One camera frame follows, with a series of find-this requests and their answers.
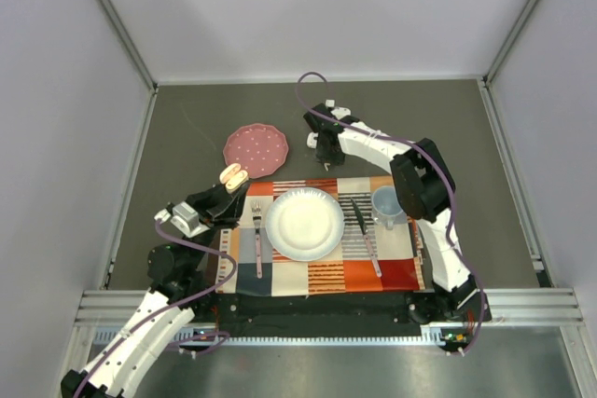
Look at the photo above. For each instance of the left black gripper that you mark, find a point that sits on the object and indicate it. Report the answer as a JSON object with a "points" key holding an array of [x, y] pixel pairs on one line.
{"points": [[217, 208]]}

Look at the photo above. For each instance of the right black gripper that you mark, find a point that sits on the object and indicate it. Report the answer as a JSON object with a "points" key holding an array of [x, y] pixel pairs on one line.
{"points": [[335, 160]]}

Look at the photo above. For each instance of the white earbud charging case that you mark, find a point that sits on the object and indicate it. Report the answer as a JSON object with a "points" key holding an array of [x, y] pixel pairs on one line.
{"points": [[312, 140]]}

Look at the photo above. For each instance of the pink earbud charging case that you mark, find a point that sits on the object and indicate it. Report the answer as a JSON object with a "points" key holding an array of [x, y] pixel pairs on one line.
{"points": [[233, 177]]}

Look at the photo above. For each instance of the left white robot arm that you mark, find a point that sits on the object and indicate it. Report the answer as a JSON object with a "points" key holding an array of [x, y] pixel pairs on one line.
{"points": [[184, 270]]}

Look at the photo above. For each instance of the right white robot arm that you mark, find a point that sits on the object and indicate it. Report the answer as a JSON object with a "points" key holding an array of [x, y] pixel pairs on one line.
{"points": [[425, 192]]}

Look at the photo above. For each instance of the pink polka dot plate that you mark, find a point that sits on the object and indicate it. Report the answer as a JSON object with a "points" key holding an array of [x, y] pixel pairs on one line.
{"points": [[260, 149]]}

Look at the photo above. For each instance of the white ceramic plate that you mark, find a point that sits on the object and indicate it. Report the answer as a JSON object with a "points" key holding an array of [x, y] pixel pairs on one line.
{"points": [[305, 224]]}

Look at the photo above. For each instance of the light blue mug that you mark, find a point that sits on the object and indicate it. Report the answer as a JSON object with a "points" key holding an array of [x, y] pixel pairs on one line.
{"points": [[386, 210]]}

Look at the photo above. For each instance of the orange patterned placemat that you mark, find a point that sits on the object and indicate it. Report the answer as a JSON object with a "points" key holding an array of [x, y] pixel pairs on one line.
{"points": [[347, 269]]}

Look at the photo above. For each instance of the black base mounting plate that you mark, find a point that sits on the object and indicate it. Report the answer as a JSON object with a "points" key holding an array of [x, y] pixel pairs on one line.
{"points": [[338, 315]]}

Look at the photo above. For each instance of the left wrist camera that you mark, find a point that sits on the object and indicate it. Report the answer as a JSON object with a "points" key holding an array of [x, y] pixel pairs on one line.
{"points": [[184, 218]]}

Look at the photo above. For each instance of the pink handled fork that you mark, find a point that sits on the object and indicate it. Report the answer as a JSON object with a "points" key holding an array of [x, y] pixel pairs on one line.
{"points": [[257, 218]]}

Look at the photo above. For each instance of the pink handled knife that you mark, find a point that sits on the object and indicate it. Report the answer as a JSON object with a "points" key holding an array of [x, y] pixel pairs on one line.
{"points": [[364, 230]]}

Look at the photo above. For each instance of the grey slotted cable duct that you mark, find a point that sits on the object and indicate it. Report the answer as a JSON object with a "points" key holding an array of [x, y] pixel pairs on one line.
{"points": [[429, 336]]}

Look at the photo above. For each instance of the aluminium frame rail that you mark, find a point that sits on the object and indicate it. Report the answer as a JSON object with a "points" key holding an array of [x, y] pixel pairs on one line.
{"points": [[124, 38]]}

